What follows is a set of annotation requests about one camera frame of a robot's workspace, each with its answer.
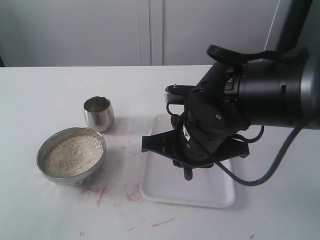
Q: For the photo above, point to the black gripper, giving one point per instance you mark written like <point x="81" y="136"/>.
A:
<point x="207" y="131"/>

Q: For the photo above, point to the brown wooden spoon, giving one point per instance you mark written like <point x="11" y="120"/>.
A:
<point x="187" y="171"/>

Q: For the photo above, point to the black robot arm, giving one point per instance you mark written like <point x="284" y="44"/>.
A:
<point x="271" y="93"/>

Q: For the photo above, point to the small steel cup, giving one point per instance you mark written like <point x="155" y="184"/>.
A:
<point x="99" y="113"/>

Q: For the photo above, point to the white rice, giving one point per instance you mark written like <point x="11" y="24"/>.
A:
<point x="73" y="156"/>

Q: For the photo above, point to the steel bowl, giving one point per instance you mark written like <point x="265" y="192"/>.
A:
<point x="60" y="137"/>

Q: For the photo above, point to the white plastic tray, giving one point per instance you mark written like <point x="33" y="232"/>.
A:
<point x="164" y="183"/>

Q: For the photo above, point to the white cabinet doors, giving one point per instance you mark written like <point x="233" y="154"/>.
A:
<point x="51" y="33"/>

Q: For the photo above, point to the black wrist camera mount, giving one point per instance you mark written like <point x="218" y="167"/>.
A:
<point x="164" y="143"/>

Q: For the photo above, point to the dark vertical post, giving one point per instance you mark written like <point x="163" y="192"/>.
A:
<point x="293" y="25"/>

